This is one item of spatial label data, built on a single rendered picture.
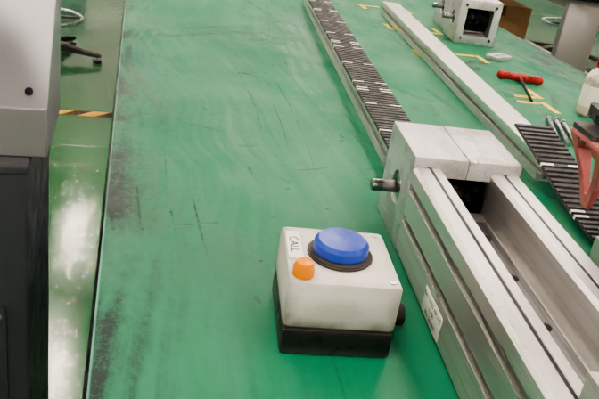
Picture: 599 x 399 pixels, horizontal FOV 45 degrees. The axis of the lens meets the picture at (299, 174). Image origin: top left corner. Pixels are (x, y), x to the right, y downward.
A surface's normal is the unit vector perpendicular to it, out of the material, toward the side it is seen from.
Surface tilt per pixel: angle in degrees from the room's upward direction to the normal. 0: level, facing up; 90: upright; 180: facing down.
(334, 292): 90
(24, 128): 90
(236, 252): 0
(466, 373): 90
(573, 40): 90
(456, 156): 0
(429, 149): 0
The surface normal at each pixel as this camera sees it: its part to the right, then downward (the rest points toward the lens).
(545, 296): -0.99, -0.09
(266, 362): 0.14, -0.91
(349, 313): 0.09, 0.41
